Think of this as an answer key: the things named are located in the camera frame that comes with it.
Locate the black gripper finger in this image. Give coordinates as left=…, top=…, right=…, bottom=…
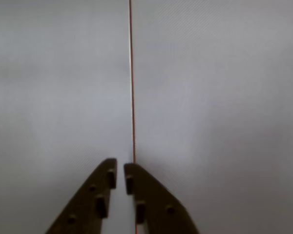
left=123, top=162, right=201, bottom=234
left=45, top=157, right=118, bottom=234

